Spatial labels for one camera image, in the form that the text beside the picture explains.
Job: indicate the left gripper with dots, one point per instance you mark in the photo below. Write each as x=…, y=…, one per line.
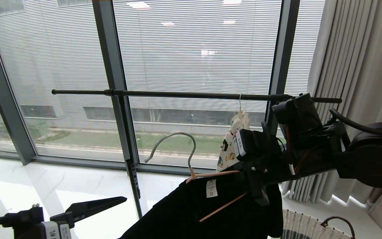
x=55, y=230

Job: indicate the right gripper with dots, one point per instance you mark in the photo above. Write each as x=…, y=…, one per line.
x=259, y=186

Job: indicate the cream printed garment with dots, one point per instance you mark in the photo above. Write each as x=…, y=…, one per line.
x=232, y=139

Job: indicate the pink clothes hanger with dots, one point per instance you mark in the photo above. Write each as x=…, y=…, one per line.
x=191, y=166
x=240, y=103

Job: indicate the black garment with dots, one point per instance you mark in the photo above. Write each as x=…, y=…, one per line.
x=184, y=212

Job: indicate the white laundry basket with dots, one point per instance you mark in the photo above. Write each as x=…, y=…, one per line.
x=307, y=227

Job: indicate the black clothes rack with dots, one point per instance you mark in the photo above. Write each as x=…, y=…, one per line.
x=177, y=94

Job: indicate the window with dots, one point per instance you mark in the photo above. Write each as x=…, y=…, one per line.
x=111, y=66

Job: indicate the beige curtain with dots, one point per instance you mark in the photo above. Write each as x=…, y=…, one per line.
x=353, y=66

